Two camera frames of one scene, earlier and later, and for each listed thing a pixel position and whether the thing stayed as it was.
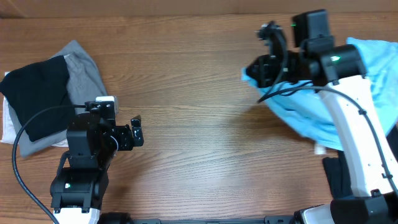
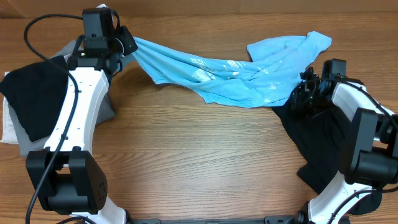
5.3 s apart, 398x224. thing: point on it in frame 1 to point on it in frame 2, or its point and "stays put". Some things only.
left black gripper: (127, 142) to (129, 45)
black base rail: (239, 220) stays put
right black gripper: (263, 77) to (298, 107)
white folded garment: (9, 135) stays put
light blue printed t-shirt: (308, 111) to (266, 80)
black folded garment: (29, 89) stays put
